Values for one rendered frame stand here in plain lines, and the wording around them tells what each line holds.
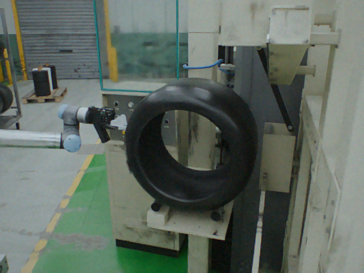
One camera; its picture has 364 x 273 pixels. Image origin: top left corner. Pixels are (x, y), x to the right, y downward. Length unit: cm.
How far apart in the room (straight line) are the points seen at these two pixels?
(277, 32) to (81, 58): 1011
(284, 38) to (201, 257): 154
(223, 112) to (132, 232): 159
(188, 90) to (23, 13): 1017
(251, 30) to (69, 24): 1000
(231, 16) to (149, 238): 195
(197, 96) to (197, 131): 48
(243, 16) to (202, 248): 146
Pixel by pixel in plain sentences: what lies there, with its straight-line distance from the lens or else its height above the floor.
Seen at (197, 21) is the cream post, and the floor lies 170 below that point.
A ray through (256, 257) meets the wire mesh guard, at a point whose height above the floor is 100.
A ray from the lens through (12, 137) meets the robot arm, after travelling 151.
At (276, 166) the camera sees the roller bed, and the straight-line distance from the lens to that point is 164.
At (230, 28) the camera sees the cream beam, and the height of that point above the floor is 168.
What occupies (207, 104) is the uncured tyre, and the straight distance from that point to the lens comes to 123.
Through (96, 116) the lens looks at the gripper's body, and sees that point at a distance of 155.
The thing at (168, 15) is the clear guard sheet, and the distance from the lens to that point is 202.
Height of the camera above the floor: 170
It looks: 20 degrees down
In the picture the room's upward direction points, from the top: straight up
